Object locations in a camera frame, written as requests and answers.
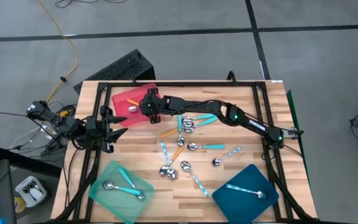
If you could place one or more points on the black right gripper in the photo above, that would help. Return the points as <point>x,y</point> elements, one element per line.
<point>158,105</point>

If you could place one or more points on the teal translucent plastic bin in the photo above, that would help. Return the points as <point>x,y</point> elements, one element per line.
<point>117,205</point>

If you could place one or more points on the yellow tape roll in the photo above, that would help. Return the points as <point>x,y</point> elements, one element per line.
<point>19,209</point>

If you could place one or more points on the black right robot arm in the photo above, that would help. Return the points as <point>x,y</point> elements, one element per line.
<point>250,123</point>

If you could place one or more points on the blue plastic bin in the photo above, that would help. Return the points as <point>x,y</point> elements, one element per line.
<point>244,207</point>

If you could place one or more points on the white parts box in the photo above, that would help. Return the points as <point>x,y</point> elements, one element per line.
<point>39,199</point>

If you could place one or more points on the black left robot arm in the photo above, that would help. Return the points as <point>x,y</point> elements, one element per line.
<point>70,126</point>

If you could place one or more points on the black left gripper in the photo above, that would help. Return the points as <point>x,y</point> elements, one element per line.
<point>96,130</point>

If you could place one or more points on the pink translucent plastic bin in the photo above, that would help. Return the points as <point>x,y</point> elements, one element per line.
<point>123,115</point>

